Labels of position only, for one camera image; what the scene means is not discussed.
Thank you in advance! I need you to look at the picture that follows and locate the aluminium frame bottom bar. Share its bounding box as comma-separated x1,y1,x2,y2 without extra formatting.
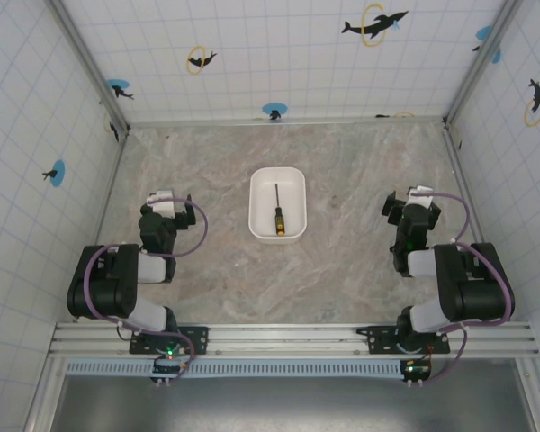
128,114,449,130

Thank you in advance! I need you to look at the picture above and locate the black yellow handled screwdriver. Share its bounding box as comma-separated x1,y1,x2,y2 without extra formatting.
274,183,286,237

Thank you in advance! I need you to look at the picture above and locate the blue circle dolphin sticker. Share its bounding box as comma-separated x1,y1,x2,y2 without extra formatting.
471,24,503,65
106,78,135,101
261,102,289,122
41,158,67,188

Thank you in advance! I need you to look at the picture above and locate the grey metal sheet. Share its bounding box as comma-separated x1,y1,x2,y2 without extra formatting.
24,357,540,432

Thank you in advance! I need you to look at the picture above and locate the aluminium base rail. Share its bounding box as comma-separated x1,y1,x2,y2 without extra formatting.
48,320,540,360

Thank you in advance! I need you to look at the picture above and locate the white plastic bin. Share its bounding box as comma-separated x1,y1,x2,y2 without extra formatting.
247,166,308,246

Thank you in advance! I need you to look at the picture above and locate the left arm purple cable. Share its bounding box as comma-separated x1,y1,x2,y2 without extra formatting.
82,197,210,382

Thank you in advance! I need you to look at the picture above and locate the large dolphin ring sticker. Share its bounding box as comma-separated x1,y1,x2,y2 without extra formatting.
340,3,410,49

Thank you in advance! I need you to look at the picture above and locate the small dolphin ring sticker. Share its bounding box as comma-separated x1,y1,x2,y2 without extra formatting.
103,111,121,144
523,77,540,129
186,45,219,76

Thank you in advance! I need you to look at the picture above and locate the aluminium frame post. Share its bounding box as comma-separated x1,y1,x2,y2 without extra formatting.
53,0,131,136
443,0,526,130

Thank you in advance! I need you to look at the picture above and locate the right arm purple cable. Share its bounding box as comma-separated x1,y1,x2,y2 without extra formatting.
412,192,516,384

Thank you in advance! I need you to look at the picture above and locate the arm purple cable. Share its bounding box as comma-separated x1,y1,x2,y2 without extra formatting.
412,192,516,384
82,197,210,382

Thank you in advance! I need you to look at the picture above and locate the slotted grey cable duct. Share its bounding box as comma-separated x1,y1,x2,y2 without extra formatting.
65,358,433,378

